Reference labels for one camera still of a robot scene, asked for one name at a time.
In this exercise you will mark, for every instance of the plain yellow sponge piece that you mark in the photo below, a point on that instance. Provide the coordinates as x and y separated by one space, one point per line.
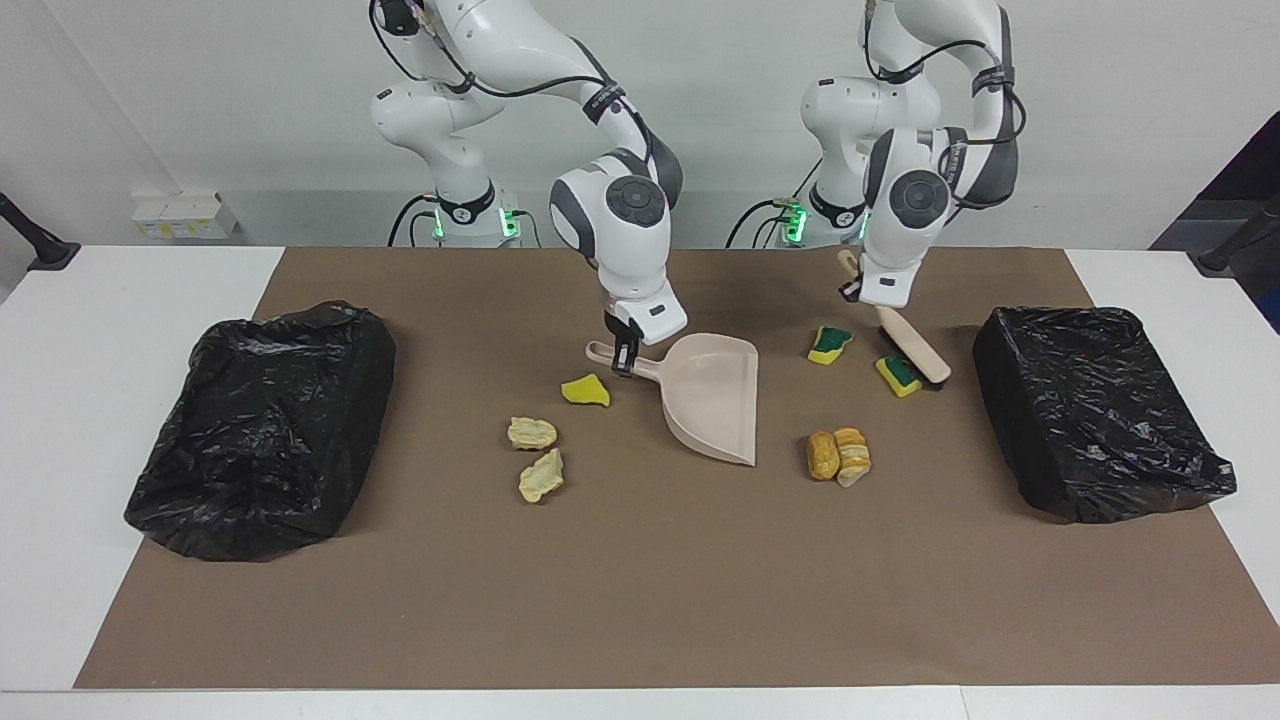
585 390

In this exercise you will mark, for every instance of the brown paper table mat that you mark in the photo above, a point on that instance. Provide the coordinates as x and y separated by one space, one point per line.
640 630

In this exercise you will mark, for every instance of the beige hand brush black bristles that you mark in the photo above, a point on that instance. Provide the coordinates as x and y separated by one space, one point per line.
915 350

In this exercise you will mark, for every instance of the beige plastic dustpan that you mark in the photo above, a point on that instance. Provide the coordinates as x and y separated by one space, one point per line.
710 400

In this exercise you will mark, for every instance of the black stand leg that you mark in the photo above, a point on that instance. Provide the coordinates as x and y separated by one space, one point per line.
35 240
1240 240

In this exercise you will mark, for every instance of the dark partition panel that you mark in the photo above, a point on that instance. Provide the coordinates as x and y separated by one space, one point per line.
1250 180

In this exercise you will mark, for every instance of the striped orange bread roll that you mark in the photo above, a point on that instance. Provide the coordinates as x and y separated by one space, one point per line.
852 456

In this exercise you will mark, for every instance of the white power outlet box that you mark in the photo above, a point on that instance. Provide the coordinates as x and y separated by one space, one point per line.
185 215

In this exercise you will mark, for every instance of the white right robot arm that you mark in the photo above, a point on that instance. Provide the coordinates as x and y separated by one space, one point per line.
620 250

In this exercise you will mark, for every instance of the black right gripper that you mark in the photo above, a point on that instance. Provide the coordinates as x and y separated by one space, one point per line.
616 328

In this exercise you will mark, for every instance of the brown crusty bread piece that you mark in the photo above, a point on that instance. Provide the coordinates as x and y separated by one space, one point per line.
822 455

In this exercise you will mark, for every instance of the white base bracket green light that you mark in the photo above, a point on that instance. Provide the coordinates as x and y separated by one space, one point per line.
437 222
795 222
510 220

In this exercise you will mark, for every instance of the L-shaped green yellow sponge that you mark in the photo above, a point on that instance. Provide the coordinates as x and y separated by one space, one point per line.
898 375

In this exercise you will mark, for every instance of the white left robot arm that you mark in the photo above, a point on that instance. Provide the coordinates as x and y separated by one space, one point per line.
885 260

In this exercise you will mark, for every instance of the green yellow sponge chunk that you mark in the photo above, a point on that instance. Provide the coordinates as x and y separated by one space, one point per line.
829 345

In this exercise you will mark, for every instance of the black bag lined bin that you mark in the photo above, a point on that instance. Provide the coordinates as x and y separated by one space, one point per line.
1100 420
250 450

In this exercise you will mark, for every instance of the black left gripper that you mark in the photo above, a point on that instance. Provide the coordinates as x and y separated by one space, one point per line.
851 291

